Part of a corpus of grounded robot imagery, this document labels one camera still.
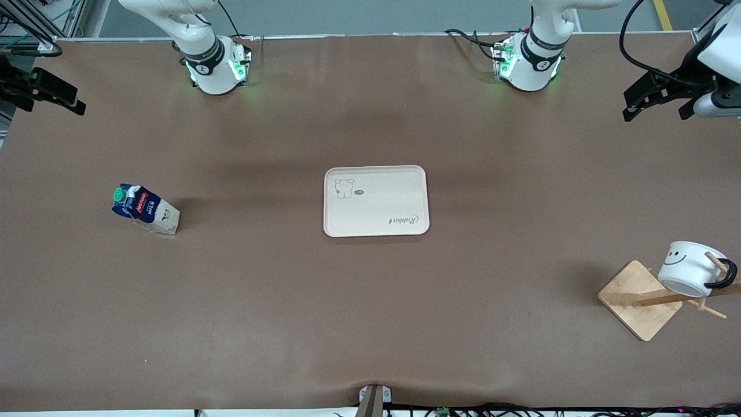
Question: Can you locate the blue milk carton green cap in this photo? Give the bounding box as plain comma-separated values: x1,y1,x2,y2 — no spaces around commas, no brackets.
112,184,181,236

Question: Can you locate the white smiley cup black handle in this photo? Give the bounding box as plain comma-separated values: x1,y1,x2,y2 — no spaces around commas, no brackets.
657,240,739,299

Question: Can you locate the wooden cup rack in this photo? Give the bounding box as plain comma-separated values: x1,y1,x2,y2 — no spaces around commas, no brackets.
597,251,741,342

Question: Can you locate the beige rectangular plastic tray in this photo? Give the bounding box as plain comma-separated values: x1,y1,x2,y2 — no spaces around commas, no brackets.
323,165,431,238

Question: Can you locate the aluminium frame corner post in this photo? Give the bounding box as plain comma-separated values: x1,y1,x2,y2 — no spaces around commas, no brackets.
692,9,731,47

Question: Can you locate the aluminium frame with cables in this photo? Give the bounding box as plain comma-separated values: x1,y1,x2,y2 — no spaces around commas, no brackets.
0,0,89,54

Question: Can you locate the black right arm base cable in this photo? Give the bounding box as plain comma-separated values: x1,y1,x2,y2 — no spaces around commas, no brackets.
217,0,259,45

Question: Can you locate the black arm base cable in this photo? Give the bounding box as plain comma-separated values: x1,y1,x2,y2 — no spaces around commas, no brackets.
217,0,259,45
444,26,530,61

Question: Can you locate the black left arm base cable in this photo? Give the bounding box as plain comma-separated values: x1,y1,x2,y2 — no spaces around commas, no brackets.
444,26,530,61

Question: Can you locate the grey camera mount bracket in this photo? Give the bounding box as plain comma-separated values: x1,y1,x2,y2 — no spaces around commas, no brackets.
356,383,393,417

